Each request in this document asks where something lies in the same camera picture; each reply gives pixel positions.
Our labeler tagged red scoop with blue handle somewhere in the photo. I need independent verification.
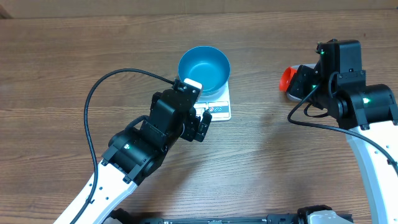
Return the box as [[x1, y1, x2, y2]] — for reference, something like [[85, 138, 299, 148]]
[[279, 67, 297, 91]]

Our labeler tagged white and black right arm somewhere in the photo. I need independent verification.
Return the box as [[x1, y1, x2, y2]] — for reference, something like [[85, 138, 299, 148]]
[[279, 39, 397, 223]]

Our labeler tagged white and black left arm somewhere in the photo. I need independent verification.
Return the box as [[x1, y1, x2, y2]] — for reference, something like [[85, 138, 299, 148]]
[[56, 88, 211, 223]]

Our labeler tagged white digital kitchen scale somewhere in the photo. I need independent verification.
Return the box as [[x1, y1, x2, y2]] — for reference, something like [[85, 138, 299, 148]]
[[194, 82, 231, 122]]

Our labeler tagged blue plastic bowl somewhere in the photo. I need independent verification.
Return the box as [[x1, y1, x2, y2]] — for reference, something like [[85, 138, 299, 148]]
[[178, 46, 231, 95]]

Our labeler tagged clear plastic food container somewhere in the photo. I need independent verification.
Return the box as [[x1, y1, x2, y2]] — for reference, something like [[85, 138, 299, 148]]
[[284, 63, 318, 103]]

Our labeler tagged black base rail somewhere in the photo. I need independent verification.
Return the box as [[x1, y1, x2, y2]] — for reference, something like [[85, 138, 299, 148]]
[[104, 205, 354, 224]]

